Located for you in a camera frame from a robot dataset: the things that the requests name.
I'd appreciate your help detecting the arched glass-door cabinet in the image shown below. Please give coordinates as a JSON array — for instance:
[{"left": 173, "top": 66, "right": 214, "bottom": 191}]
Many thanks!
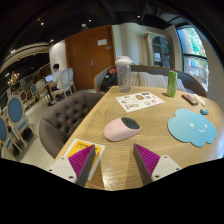
[{"left": 144, "top": 31, "right": 174, "bottom": 69}]

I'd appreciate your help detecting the clear shaker bottle white lid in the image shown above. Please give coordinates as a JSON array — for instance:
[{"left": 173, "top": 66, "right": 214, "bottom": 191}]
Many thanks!
[{"left": 114, "top": 55, "right": 134, "bottom": 93}]

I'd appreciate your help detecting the yellow and white card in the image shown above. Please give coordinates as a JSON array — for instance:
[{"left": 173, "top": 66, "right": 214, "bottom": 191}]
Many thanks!
[{"left": 62, "top": 138, "right": 106, "bottom": 182}]

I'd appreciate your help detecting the open laptop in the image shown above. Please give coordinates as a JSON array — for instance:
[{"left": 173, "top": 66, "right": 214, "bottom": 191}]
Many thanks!
[{"left": 44, "top": 73, "right": 54, "bottom": 84}]

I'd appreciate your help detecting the white sticker sheet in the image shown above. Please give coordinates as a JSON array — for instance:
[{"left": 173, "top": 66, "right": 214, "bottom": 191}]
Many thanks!
[{"left": 115, "top": 91, "right": 166, "bottom": 113}]

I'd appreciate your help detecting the striped cushion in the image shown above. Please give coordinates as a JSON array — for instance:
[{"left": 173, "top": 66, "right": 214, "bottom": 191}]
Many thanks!
[
  {"left": 129, "top": 71, "right": 141, "bottom": 88},
  {"left": 138, "top": 72, "right": 169, "bottom": 90},
  {"left": 175, "top": 78, "right": 187, "bottom": 93}
]

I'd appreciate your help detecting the black backpack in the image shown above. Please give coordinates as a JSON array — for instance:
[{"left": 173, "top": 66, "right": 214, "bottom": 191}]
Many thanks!
[{"left": 100, "top": 66, "right": 118, "bottom": 93}]

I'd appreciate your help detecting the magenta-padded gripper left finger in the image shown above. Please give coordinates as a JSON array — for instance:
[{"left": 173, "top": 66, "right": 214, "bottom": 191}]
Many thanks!
[{"left": 47, "top": 143, "right": 98, "bottom": 188}]

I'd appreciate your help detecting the grey tufted armchair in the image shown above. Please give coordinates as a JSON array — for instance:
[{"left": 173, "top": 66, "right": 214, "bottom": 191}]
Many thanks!
[{"left": 38, "top": 91, "right": 105, "bottom": 159}]

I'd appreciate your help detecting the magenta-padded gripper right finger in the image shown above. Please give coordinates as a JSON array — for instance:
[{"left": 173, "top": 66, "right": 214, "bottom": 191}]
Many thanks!
[{"left": 132, "top": 143, "right": 183, "bottom": 187}]

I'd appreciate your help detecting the grey curved sofa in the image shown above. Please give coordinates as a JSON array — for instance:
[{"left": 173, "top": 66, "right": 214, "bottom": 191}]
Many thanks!
[{"left": 93, "top": 64, "right": 208, "bottom": 98}]

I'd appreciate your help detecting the white dining chair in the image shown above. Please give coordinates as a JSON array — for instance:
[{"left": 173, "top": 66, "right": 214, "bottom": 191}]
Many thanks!
[
  {"left": 58, "top": 69, "right": 73, "bottom": 99},
  {"left": 67, "top": 67, "right": 77, "bottom": 93}
]

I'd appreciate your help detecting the black and red flat box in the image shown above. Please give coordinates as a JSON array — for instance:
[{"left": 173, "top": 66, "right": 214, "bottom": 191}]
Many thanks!
[{"left": 181, "top": 93, "right": 199, "bottom": 107}]

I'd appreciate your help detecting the person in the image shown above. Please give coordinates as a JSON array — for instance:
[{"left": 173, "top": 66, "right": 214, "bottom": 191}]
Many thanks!
[{"left": 49, "top": 63, "right": 64, "bottom": 101}]

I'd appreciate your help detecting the recessed ceiling lights group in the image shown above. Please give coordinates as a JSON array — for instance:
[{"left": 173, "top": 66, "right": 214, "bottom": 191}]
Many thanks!
[{"left": 11, "top": 13, "right": 142, "bottom": 54}]

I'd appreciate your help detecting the brown wooden door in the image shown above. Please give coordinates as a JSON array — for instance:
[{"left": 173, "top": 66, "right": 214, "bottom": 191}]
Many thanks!
[{"left": 64, "top": 24, "right": 117, "bottom": 91}]

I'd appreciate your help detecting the chandelier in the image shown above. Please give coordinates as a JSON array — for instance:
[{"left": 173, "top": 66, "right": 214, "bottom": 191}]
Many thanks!
[{"left": 6, "top": 71, "right": 21, "bottom": 87}]

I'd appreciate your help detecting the green drink can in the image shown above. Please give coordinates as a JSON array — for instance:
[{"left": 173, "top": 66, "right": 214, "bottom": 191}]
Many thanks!
[{"left": 166, "top": 70, "right": 179, "bottom": 99}]

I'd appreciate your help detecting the blue cloud-shaped mouse pad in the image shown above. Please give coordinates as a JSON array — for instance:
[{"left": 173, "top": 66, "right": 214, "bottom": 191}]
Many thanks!
[{"left": 167, "top": 108, "right": 218, "bottom": 148}]

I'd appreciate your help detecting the blue-backed chairs group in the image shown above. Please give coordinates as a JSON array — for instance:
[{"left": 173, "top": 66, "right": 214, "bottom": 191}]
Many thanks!
[{"left": 0, "top": 83, "right": 48, "bottom": 158}]

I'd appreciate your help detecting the white tube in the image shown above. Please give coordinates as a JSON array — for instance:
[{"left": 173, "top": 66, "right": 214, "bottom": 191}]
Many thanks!
[{"left": 193, "top": 93, "right": 207, "bottom": 107}]

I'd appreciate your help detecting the pink computer mouse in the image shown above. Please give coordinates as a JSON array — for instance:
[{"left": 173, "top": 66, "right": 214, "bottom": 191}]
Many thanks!
[{"left": 102, "top": 116, "right": 142, "bottom": 143}]

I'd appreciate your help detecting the large black-framed window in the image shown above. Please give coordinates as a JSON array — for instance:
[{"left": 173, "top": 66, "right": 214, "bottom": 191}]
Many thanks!
[{"left": 176, "top": 24, "right": 210, "bottom": 93}]

